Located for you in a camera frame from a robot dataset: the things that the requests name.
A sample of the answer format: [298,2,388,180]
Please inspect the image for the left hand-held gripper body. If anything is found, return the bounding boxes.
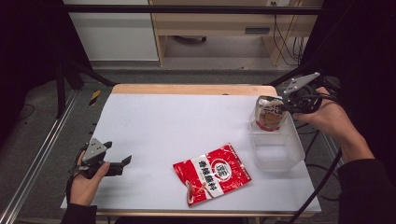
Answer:
[74,138,124,179]

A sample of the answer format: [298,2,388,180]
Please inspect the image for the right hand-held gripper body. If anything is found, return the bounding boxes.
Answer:
[282,72,324,115]

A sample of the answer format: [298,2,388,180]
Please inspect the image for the orange spouted sauce pouch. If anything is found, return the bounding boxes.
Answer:
[253,95,290,133]

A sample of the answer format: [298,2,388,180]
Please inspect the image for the translucent plastic container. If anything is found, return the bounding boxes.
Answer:
[247,105,306,173]

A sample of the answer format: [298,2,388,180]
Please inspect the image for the red and white sauce packet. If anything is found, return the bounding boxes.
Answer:
[172,142,253,208]

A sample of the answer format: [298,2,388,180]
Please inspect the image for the person's right hand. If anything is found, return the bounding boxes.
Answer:
[291,86,355,143]

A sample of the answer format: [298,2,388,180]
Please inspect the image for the person's left hand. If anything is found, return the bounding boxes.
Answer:
[68,150,111,207]

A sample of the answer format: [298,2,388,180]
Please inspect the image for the white paper sheet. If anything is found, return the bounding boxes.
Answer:
[60,92,322,214]

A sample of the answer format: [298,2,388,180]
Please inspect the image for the black curtain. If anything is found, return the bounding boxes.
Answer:
[301,0,396,192]
[0,0,92,147]

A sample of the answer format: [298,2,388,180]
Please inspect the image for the light wooden desk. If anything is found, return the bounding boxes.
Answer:
[148,0,325,67]

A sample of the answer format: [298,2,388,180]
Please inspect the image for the white cabinet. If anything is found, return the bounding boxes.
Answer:
[62,0,160,62]

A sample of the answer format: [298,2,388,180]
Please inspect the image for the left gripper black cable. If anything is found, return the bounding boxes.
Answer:
[64,144,90,202]

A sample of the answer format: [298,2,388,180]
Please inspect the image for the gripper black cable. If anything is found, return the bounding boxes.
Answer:
[288,92,344,224]
[64,144,90,202]

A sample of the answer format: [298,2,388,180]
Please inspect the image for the yellow-handled tool left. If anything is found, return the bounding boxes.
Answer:
[88,89,102,107]

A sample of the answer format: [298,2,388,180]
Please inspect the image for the black hanging desk cables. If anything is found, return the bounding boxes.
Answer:
[271,1,305,67]

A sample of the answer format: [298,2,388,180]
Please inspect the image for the black looped floor cable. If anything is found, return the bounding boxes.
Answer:
[305,162,344,203]

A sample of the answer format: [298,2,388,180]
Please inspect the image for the thin black floor cable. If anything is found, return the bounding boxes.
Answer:
[16,103,36,123]

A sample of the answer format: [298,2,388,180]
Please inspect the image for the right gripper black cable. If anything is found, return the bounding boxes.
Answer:
[288,92,344,224]

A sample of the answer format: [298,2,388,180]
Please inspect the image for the black horizontal frame bar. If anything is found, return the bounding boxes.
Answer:
[60,4,323,16]

